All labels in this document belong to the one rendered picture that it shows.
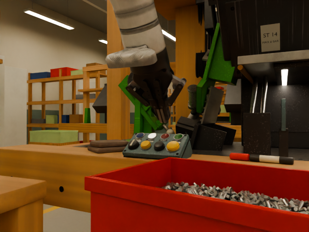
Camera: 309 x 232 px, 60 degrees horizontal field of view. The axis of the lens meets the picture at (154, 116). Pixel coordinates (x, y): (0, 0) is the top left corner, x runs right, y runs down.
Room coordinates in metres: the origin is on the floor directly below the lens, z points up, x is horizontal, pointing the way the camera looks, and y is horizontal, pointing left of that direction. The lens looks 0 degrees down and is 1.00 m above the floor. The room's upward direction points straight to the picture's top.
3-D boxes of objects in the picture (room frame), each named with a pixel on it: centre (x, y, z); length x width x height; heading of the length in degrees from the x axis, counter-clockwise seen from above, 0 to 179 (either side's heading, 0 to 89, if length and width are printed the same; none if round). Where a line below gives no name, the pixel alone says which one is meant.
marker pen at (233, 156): (0.58, -0.23, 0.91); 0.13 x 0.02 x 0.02; 56
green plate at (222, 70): (0.82, -0.22, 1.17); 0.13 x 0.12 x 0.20; 64
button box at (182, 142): (0.66, -0.01, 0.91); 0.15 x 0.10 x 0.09; 64
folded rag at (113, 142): (0.77, 0.13, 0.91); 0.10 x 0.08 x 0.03; 122
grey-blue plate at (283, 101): (0.67, -0.32, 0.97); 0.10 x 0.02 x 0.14; 154
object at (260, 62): (0.72, -0.34, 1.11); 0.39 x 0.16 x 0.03; 154
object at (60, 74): (6.81, 2.25, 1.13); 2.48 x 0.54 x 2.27; 62
